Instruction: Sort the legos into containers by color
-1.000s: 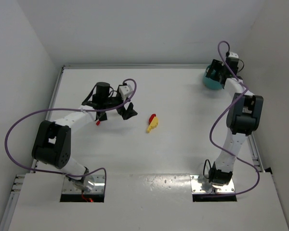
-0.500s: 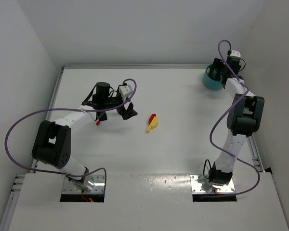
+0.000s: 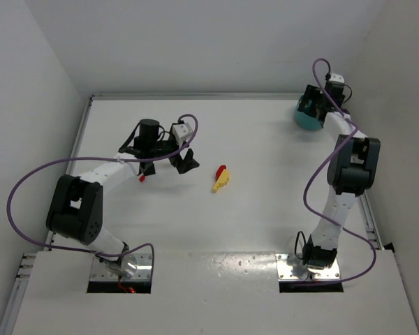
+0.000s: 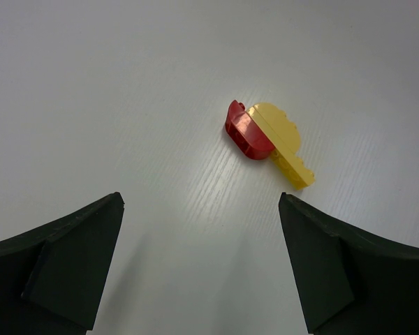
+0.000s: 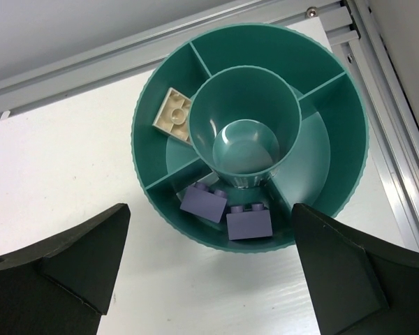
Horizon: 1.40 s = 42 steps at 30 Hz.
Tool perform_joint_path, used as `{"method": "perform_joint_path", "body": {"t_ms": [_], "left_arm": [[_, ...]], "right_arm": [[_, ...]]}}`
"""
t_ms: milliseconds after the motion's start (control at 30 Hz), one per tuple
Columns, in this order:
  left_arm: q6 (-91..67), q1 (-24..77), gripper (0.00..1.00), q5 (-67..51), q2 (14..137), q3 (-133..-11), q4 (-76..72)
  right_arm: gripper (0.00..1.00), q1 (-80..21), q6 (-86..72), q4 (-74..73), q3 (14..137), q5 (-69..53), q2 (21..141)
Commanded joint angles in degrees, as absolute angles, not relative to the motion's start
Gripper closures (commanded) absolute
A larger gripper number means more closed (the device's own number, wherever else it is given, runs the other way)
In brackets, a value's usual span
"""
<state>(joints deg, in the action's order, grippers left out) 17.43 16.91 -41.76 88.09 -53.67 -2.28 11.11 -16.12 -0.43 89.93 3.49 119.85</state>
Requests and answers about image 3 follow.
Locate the black square lego plate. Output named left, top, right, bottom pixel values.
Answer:
left=142, top=164, right=156, bottom=177

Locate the red curved lego brick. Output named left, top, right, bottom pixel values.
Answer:
left=216, top=165, right=226, bottom=179

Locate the yellow lego assembly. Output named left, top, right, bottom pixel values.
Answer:
left=212, top=169, right=230, bottom=193

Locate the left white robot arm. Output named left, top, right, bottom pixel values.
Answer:
left=46, top=118, right=199, bottom=276

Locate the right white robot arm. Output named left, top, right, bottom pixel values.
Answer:
left=295, top=85, right=381, bottom=269

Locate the teal divided round container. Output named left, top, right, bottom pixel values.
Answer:
left=293, top=96, right=322, bottom=131

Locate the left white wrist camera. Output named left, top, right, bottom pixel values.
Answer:
left=171, top=123, right=193, bottom=147

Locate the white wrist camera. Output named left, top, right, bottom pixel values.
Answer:
left=171, top=123, right=193, bottom=147
left=325, top=73, right=345, bottom=85

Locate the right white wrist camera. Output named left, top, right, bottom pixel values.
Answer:
left=325, top=73, right=345, bottom=85

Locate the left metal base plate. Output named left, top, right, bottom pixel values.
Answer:
left=89, top=253, right=153, bottom=283

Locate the metal base plate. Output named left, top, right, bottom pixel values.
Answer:
left=275, top=253, right=341, bottom=283
left=89, top=253, right=153, bottom=283

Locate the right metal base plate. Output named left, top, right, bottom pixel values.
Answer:
left=275, top=253, right=341, bottom=283

